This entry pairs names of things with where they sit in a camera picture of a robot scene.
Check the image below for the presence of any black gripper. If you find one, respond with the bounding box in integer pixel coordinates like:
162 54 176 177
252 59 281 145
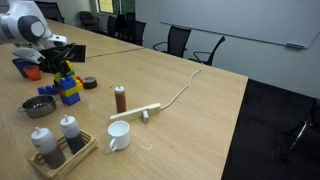
39 46 73 76

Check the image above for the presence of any wooden slat crate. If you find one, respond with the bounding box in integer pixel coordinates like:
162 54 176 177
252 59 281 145
27 129 99 180

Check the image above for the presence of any blue cup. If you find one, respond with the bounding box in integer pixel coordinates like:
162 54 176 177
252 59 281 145
11 57 33 79

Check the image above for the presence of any black utensil bin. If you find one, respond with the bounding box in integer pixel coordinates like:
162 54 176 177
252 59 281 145
39 59 59 74

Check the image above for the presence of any blue and yellow block stack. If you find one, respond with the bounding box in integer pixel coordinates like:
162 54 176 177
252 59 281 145
59 75 84 107

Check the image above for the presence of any white power strip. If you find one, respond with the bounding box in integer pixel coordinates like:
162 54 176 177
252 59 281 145
109 102 162 122

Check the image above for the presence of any red-brown sauce bottle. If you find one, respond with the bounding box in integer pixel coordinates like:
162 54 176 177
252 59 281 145
114 84 128 114

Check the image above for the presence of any squeeze bottle dark sauce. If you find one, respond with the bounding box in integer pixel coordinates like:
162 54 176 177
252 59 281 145
59 114 86 155

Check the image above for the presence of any orange cup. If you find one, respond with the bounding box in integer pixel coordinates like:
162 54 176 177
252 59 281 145
23 64 43 82

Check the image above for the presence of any black office chair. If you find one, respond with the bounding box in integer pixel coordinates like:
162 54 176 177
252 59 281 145
78 11 100 33
279 97 320 164
124 19 147 47
106 15 118 38
34 0 66 24
152 25 192 59
187 35 226 67

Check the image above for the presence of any white power cable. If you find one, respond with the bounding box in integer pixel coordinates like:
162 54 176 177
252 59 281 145
159 62 205 111

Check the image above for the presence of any black flat tablet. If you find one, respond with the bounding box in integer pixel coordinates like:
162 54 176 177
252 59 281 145
66 43 87 63

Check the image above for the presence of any yellow green red block stack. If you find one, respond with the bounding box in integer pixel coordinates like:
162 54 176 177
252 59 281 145
53 59 84 88

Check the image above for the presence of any white mug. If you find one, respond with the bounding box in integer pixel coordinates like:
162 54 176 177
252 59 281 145
107 120 131 152

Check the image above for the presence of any metal pot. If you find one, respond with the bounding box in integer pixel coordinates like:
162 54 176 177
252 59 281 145
17 94 58 119

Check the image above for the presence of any squeeze bottle brown sauce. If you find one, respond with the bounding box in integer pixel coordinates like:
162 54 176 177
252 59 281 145
30 126 67 170

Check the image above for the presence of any black tape roll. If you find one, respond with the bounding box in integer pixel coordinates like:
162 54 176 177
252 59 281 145
81 76 98 90

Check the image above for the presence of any whiteboard eraser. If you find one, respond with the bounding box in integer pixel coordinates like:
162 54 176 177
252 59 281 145
285 41 305 50

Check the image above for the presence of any white plug adapter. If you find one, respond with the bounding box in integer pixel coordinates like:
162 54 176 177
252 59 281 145
141 109 150 124

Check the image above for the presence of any window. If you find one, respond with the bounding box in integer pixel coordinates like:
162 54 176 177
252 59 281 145
97 0 136 16

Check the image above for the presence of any whiteboard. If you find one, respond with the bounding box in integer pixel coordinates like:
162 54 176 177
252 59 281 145
159 0 320 50

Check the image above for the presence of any robot arm with black cables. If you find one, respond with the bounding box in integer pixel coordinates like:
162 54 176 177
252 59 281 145
46 43 76 64

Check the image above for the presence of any long blue building block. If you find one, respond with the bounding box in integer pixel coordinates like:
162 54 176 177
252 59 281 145
37 84 62 97

